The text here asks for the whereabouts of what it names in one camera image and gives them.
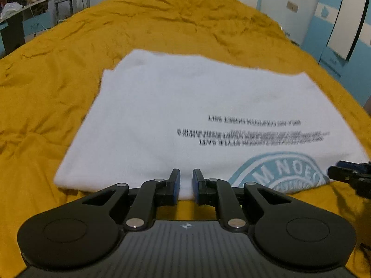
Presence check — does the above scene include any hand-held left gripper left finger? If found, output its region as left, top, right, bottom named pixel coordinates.
left=82, top=168, right=182, bottom=232

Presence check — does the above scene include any white printed sweatshirt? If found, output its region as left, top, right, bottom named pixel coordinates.
left=53, top=49, right=369, bottom=201

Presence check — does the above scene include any white plastic bag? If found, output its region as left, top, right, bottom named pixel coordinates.
left=0, top=2, right=23, bottom=18

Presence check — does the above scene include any blue and white wardrobe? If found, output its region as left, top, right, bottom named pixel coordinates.
left=301, top=0, right=371, bottom=108

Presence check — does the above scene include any yellow bedspread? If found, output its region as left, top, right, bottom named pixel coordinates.
left=0, top=0, right=371, bottom=278

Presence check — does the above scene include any black framed mirror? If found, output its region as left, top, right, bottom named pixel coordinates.
left=326, top=0, right=371, bottom=60

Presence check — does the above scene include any cluttered desk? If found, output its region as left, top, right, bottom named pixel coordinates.
left=0, top=0, right=56, bottom=56

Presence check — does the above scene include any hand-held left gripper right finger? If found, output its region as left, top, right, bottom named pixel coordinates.
left=192, top=168, right=292, bottom=232

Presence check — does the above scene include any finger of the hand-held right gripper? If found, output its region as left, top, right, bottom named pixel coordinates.
left=327, top=160, right=371, bottom=183
left=349, top=177, right=371, bottom=199

